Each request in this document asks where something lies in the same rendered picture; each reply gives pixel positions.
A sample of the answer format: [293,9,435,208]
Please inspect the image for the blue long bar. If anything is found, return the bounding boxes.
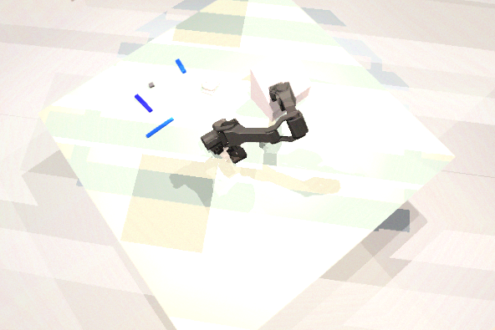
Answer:
[146,117,174,138]

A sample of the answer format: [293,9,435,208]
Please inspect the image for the dark blue rectangular bar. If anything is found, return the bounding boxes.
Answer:
[135,94,153,113]

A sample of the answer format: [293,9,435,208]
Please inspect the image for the short blue bar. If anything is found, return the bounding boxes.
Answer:
[176,59,186,74]

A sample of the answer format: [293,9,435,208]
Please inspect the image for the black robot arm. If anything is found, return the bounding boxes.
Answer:
[200,81,309,155]

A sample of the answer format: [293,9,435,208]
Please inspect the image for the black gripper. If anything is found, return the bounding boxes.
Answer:
[212,119,248,164]

